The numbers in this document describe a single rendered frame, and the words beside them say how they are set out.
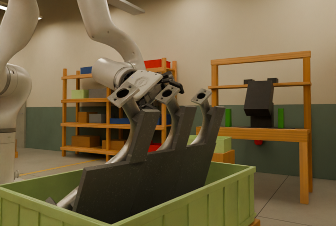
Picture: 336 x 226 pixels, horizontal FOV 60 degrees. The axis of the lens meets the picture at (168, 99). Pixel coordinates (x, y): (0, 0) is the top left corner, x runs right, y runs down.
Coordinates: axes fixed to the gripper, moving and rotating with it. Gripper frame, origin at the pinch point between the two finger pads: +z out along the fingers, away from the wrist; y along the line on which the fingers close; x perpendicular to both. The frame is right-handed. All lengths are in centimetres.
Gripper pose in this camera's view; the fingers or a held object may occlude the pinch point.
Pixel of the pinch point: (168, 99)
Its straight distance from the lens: 74.2
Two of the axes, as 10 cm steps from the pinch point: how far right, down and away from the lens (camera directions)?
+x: 3.1, 6.9, 6.5
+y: 6.6, -6.5, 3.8
